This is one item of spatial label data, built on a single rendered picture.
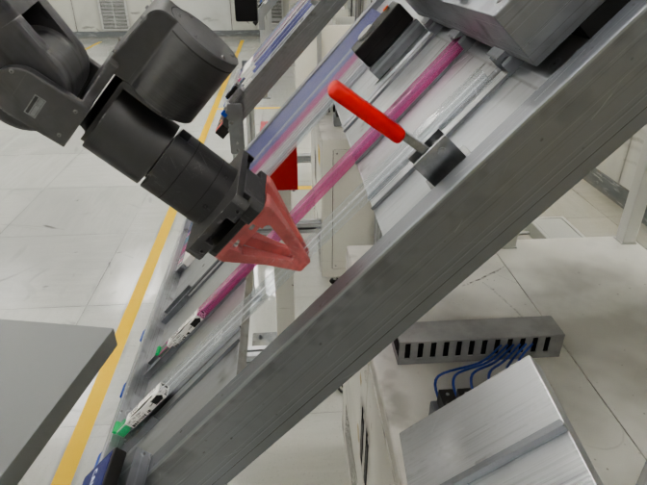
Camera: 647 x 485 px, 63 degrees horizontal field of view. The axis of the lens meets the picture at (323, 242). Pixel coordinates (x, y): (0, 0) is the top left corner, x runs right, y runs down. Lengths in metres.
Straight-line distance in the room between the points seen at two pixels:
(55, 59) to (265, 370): 0.26
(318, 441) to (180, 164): 1.23
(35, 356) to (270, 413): 0.62
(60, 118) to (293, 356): 0.23
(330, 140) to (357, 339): 1.49
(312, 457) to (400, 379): 0.73
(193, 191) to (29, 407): 0.57
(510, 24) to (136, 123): 0.27
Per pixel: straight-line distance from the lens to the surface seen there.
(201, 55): 0.39
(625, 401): 0.90
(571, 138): 0.37
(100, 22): 9.59
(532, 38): 0.39
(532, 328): 0.91
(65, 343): 1.02
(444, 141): 0.38
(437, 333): 0.85
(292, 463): 1.52
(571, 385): 0.89
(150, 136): 0.42
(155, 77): 0.40
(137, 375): 0.70
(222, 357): 0.53
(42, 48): 0.40
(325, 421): 1.61
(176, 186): 0.42
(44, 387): 0.94
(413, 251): 0.37
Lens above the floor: 1.18
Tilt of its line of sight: 29 degrees down
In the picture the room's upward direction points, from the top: straight up
